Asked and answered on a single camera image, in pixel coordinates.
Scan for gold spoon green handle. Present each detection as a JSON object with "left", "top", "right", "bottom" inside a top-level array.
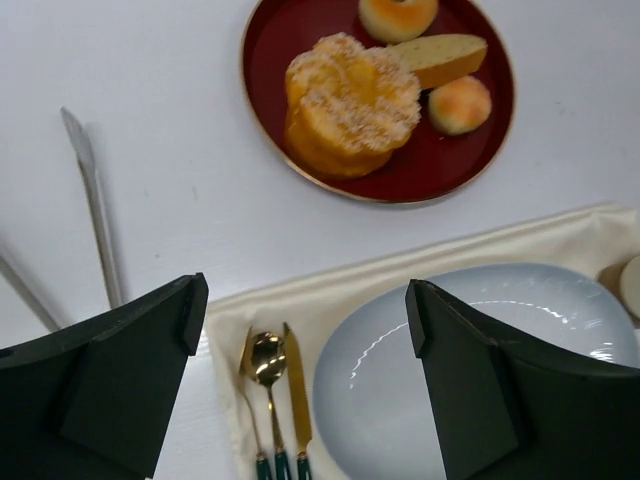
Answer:
[{"left": 245, "top": 332, "right": 292, "bottom": 480}]

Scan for cream cloth placemat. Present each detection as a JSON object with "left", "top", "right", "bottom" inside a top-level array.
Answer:
[{"left": 205, "top": 204, "right": 639, "bottom": 479}]

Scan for dark red round tray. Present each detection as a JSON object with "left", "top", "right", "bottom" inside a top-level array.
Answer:
[{"left": 241, "top": 1, "right": 515, "bottom": 204}]

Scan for sliced bread piece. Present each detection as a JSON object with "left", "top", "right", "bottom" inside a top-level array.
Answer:
[{"left": 388, "top": 34, "right": 488, "bottom": 90}]

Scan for steel cup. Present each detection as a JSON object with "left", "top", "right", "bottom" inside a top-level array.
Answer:
[{"left": 619, "top": 255, "right": 640, "bottom": 320}]

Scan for light blue oval plate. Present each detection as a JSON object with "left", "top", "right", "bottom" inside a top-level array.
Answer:
[{"left": 312, "top": 263, "right": 639, "bottom": 479}]

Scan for ring-shaped bread donut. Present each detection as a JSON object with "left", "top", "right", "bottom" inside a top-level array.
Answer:
[{"left": 358, "top": 0, "right": 439, "bottom": 44}]

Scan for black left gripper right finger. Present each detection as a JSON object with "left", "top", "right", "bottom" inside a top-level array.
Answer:
[{"left": 405, "top": 280, "right": 639, "bottom": 479}]

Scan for large crumb-topped yellow cake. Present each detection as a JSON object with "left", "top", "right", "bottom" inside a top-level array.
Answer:
[{"left": 285, "top": 32, "right": 421, "bottom": 180}]

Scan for metal tongs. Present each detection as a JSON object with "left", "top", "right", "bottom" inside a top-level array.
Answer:
[{"left": 1, "top": 107, "right": 125, "bottom": 332}]

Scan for gold fork green handle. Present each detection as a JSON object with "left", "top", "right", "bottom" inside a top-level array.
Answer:
[{"left": 237, "top": 327, "right": 272, "bottom": 480}]

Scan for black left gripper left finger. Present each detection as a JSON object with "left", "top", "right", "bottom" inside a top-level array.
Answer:
[{"left": 1, "top": 273, "right": 208, "bottom": 479}]

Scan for small round bun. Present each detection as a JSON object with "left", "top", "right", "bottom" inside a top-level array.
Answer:
[{"left": 428, "top": 76, "right": 492, "bottom": 136}]

